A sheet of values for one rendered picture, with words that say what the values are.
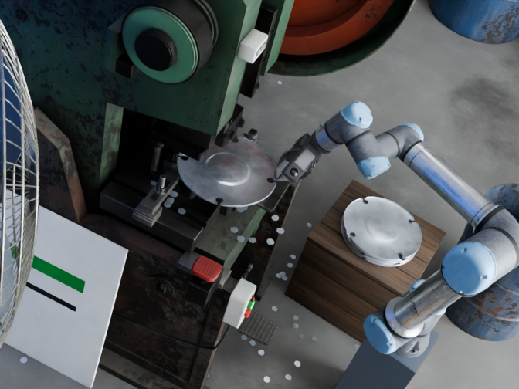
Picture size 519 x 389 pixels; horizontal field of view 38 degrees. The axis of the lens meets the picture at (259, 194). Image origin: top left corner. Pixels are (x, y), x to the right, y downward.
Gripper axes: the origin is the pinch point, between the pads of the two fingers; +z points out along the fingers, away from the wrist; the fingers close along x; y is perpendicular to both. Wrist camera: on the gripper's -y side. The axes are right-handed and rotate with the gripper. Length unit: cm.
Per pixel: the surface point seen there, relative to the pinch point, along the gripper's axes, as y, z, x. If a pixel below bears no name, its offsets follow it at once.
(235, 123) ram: -3.2, -7.7, 20.4
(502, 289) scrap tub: 45, 8, -97
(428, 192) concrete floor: 114, 50, -81
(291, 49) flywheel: 29.4, -14.7, 20.6
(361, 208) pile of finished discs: 45, 26, -41
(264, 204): -10.3, 1.2, -0.9
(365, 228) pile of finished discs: 37, 24, -45
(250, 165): 1.5, 4.9, 7.5
